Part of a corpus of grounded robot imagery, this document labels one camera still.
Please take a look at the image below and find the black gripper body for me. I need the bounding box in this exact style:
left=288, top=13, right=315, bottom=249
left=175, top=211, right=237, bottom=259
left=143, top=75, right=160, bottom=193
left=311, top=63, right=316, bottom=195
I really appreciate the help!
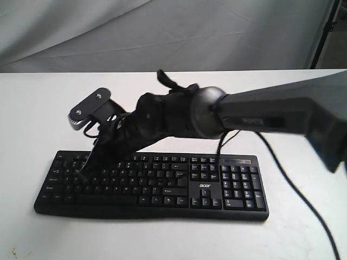
left=98, top=93, right=163, bottom=163

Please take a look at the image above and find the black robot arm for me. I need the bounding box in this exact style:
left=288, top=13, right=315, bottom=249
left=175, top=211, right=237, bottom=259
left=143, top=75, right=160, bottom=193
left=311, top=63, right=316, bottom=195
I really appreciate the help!
left=68, top=70, right=346, bottom=182

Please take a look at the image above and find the black acer keyboard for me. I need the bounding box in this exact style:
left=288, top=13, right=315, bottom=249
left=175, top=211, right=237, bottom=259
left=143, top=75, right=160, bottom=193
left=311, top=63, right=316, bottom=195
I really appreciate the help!
left=34, top=151, right=269, bottom=222

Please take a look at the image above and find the grey backdrop cloth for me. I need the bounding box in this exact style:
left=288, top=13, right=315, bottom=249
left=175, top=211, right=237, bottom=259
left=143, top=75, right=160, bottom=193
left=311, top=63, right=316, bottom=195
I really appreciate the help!
left=1, top=1, right=333, bottom=73

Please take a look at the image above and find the black tripod stand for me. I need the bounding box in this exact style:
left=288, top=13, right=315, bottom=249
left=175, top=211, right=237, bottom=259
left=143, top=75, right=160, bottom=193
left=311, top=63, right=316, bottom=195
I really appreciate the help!
left=309, top=1, right=342, bottom=69

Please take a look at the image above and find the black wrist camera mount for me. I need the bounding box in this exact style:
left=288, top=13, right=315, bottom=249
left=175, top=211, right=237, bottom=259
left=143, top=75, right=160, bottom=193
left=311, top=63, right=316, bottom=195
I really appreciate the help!
left=68, top=88, right=126, bottom=131

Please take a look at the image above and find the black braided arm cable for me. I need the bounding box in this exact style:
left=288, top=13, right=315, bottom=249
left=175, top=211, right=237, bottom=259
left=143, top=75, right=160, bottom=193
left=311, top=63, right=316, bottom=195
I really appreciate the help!
left=216, top=129, right=341, bottom=260

